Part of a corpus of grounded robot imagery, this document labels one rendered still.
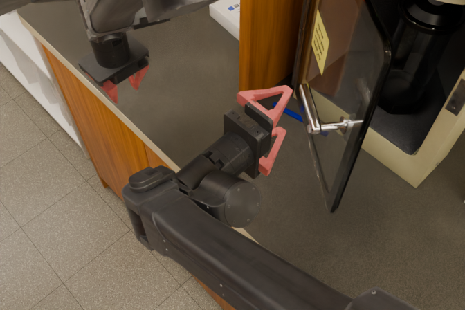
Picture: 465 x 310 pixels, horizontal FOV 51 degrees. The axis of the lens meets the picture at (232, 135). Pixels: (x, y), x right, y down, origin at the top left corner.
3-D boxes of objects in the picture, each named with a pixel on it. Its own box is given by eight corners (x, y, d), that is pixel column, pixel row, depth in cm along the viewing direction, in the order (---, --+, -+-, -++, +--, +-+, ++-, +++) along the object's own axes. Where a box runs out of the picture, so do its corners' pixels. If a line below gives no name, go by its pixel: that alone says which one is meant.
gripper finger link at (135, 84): (156, 92, 89) (148, 55, 81) (124, 113, 86) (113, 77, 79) (133, 72, 92) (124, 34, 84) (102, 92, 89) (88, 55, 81)
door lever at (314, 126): (329, 88, 77) (331, 77, 75) (344, 137, 71) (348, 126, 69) (295, 91, 76) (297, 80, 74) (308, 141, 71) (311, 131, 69)
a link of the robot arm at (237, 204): (122, 178, 61) (140, 235, 64) (170, 207, 52) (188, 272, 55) (199, 140, 67) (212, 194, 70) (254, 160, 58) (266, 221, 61)
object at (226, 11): (245, -4, 128) (245, -17, 125) (286, 29, 121) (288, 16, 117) (209, 15, 124) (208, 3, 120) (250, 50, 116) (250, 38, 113)
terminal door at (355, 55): (297, 86, 103) (326, -98, 71) (332, 216, 86) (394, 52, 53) (293, 86, 103) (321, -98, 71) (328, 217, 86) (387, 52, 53)
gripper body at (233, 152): (268, 132, 64) (228, 165, 61) (263, 173, 73) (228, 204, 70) (232, 105, 67) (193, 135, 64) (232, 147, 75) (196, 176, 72)
